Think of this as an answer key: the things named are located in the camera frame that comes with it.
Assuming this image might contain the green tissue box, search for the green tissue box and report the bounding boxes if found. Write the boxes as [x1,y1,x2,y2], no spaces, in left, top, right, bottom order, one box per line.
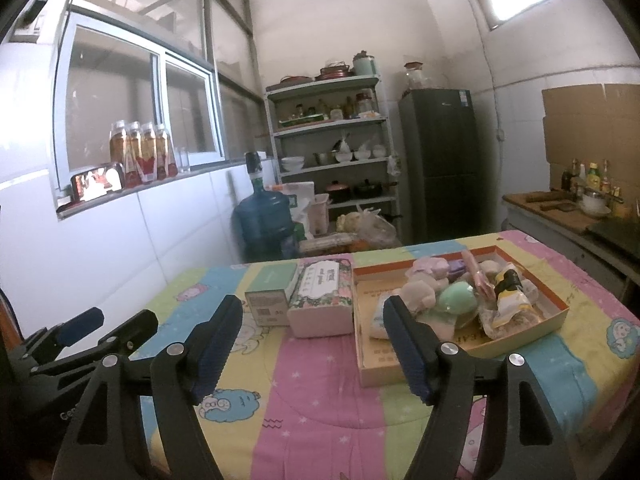
[244,262,301,327]

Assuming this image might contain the metal shelf rack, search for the metal shelf rack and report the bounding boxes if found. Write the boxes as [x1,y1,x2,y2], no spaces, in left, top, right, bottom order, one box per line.
[265,75,403,241]

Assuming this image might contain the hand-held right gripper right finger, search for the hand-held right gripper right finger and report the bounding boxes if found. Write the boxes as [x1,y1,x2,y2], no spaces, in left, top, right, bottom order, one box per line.
[382,295,576,480]

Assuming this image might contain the blue water jug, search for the blue water jug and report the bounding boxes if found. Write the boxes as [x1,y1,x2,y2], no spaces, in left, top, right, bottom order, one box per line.
[234,152,296,256]

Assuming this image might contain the sliding window frame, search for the sliding window frame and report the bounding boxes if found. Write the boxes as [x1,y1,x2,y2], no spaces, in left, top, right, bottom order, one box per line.
[50,0,266,221]

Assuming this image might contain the dark refrigerator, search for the dark refrigerator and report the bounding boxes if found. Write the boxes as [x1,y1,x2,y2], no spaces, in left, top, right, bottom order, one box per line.
[397,87,481,243]

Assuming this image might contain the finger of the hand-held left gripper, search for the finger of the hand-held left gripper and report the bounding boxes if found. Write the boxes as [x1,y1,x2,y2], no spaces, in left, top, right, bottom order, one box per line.
[30,309,160,376]
[22,306,106,361]

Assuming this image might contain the cluster of condiment bottles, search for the cluster of condiment bottles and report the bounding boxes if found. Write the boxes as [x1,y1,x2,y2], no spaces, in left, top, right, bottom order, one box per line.
[560,157,626,206]

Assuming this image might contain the glass jar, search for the glass jar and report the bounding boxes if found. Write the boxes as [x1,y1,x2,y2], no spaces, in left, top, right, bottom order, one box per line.
[402,61,431,92]

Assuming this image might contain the cardboard sheet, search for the cardboard sheet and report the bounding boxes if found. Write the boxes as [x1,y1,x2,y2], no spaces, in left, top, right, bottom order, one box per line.
[541,81,640,196]

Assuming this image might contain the flat long box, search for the flat long box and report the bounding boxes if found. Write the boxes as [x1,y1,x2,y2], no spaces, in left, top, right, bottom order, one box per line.
[299,237,351,253]

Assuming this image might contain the floral tissue pack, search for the floral tissue pack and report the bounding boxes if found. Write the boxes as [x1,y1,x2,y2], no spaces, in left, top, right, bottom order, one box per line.
[286,256,357,339]

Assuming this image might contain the shallow cardboard tray box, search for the shallow cardboard tray box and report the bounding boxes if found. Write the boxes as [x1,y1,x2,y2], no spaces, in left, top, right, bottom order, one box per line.
[352,245,571,389]

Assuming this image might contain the white bowl with rim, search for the white bowl with rim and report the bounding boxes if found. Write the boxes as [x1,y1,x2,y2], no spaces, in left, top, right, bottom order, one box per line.
[580,191,613,218]

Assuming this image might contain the kitchen counter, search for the kitchen counter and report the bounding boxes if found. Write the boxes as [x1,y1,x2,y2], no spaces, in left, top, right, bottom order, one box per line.
[501,191,640,301]

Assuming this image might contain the black cooktop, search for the black cooktop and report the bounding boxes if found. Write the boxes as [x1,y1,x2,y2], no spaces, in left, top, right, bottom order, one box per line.
[587,215,640,261]

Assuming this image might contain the beige teddy bear pink dress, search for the beige teddy bear pink dress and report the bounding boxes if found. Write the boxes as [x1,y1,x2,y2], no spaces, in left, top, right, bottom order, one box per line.
[404,256,451,286]

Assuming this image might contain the white sack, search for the white sack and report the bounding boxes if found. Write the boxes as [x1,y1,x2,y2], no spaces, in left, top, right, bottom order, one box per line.
[287,181,317,226]

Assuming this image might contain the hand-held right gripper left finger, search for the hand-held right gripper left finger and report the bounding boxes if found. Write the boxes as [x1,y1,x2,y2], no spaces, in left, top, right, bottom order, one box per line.
[52,294,244,480]

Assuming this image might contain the red cooking pot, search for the red cooking pot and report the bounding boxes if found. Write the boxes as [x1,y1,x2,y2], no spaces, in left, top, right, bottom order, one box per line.
[325,180,352,203]

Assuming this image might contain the plush bear purple dress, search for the plush bear purple dress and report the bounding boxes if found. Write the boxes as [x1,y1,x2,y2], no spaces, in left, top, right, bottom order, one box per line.
[442,259,471,283]

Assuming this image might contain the teal enamel canister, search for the teal enamel canister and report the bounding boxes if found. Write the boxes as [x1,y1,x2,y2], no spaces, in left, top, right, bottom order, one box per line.
[352,51,378,77]

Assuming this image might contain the light green soft ball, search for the light green soft ball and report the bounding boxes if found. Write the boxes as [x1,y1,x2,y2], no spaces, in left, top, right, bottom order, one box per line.
[436,281,482,317]

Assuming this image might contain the yellow white packet black band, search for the yellow white packet black band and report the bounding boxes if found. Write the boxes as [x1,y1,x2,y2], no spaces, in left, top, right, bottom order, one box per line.
[479,261,547,342]

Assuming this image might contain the stacked red pans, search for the stacked red pans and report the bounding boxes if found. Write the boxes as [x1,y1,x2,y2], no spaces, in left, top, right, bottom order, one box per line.
[315,61,351,81]

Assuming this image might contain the striped cartoon bed sheet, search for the striped cartoon bed sheet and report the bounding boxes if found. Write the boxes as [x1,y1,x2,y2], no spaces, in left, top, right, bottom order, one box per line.
[137,229,640,480]

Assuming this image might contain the clear plastic bag of food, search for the clear plastic bag of food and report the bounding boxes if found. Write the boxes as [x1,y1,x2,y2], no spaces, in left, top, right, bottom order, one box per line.
[336,205,401,251]

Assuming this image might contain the pink soft packet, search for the pink soft packet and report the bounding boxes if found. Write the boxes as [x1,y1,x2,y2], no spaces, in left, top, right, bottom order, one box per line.
[460,251,495,301]

